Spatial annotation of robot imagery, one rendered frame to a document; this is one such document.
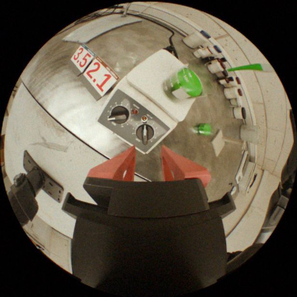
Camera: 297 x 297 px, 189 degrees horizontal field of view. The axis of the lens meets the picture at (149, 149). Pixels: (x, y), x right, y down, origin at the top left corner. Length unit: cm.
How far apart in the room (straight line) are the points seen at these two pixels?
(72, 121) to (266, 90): 84
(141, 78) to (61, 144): 22
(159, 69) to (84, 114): 17
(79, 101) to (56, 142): 11
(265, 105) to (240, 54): 34
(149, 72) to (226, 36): 53
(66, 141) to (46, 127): 8
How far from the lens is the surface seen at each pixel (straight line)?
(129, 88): 17
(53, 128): 28
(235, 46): 63
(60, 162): 28
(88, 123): 23
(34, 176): 31
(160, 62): 20
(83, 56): 30
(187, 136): 31
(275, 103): 77
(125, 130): 19
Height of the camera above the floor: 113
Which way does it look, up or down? 66 degrees down
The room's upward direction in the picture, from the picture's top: 120 degrees clockwise
